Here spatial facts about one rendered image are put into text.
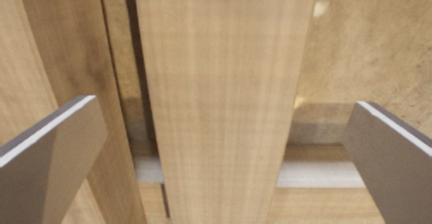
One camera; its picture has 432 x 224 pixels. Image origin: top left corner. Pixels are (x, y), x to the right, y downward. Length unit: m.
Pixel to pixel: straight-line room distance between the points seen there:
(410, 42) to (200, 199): 0.38
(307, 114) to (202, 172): 0.27
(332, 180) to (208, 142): 0.28
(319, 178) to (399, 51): 0.24
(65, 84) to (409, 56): 0.46
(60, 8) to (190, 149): 0.14
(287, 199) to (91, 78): 0.33
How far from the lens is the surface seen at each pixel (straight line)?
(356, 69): 0.41
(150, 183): 0.38
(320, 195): 0.42
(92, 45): 0.23
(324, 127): 0.45
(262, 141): 0.17
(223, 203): 0.22
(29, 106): 0.21
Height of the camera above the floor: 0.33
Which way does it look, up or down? 60 degrees down
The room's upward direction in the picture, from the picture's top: 177 degrees counter-clockwise
